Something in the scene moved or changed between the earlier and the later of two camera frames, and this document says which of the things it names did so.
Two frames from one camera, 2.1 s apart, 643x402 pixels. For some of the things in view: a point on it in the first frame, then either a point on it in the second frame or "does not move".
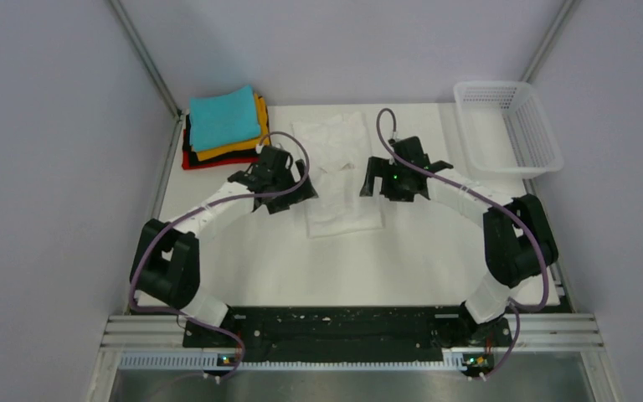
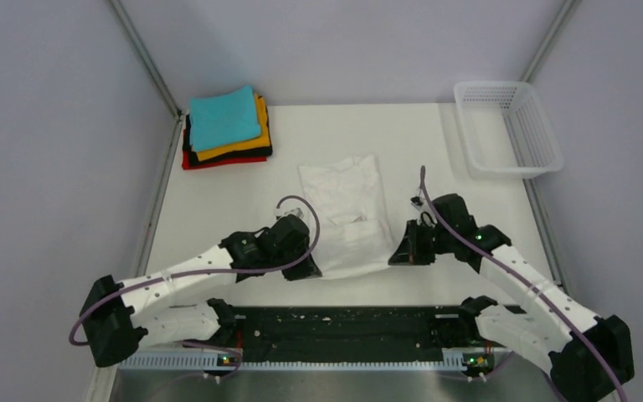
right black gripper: [379, 167] → [409, 247]
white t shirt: [335, 149] → [349, 200]
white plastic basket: [506, 129] does not move
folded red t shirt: [186, 162] does not move
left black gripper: [305, 192] → [306, 269]
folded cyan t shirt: [222, 120] does not move
